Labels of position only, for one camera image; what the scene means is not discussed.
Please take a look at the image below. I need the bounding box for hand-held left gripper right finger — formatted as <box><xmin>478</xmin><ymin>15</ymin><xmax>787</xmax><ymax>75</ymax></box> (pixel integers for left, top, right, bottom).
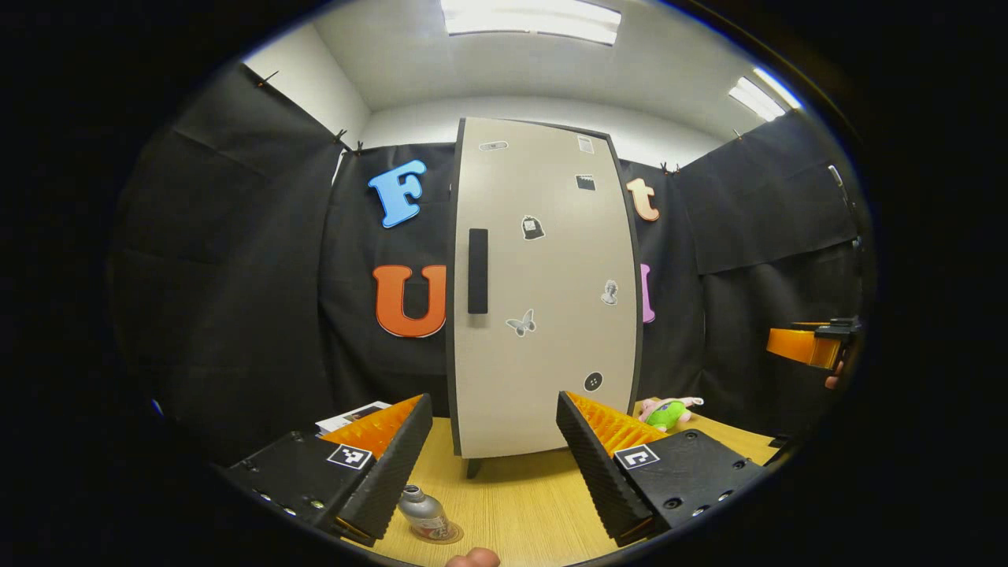
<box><xmin>556</xmin><ymin>390</ymin><xmax>769</xmax><ymax>548</ymax></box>

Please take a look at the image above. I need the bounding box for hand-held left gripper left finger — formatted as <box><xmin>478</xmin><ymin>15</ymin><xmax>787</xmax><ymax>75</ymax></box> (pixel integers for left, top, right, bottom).
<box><xmin>224</xmin><ymin>392</ymin><xmax>434</xmax><ymax>547</ymax></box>

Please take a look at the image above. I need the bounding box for silver bottle with red label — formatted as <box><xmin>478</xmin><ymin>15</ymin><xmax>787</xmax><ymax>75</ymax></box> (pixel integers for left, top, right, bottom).
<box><xmin>396</xmin><ymin>484</ymin><xmax>451</xmax><ymax>543</ymax></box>

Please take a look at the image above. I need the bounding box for round brown coaster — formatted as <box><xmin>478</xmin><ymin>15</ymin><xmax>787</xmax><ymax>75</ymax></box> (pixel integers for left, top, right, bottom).
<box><xmin>409</xmin><ymin>520</ymin><xmax>464</xmax><ymax>545</ymax></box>

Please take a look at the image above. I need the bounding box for beige cabinet door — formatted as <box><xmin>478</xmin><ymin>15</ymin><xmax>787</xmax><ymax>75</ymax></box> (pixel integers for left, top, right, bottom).
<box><xmin>450</xmin><ymin>118</ymin><xmax>637</xmax><ymax>459</ymax></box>

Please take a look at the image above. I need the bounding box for black cabinet door handle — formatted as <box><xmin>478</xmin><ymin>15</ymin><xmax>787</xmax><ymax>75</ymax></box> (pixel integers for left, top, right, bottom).
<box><xmin>468</xmin><ymin>228</ymin><xmax>489</xmax><ymax>315</ymax></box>

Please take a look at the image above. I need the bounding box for dark grey cabinet body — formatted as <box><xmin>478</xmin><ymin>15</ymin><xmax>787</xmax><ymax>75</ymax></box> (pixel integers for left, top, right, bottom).
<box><xmin>445</xmin><ymin>117</ymin><xmax>645</xmax><ymax>480</ymax></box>

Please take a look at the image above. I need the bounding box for green and pink plush toy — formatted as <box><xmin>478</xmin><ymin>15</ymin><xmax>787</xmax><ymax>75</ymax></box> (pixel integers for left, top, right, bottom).
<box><xmin>636</xmin><ymin>396</ymin><xmax>704</xmax><ymax>432</ymax></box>

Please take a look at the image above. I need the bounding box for black backdrop cloth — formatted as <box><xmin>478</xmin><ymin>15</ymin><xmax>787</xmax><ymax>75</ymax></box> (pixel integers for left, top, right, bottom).
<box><xmin>106</xmin><ymin>63</ymin><xmax>871</xmax><ymax>465</ymax></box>

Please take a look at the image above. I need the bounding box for narrow ceiling light panel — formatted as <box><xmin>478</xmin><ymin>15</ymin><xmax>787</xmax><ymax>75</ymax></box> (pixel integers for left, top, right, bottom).
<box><xmin>728</xmin><ymin>67</ymin><xmax>804</xmax><ymax>123</ymax></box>

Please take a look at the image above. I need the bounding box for large ceiling light panel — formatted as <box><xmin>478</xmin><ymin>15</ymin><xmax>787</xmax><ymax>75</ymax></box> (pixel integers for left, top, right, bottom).
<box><xmin>439</xmin><ymin>0</ymin><xmax>623</xmax><ymax>46</ymax></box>

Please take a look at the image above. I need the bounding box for grey metal bracket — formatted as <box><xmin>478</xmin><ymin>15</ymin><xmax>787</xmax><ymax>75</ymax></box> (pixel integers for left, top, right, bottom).
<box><xmin>827</xmin><ymin>164</ymin><xmax>856</xmax><ymax>207</ymax></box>

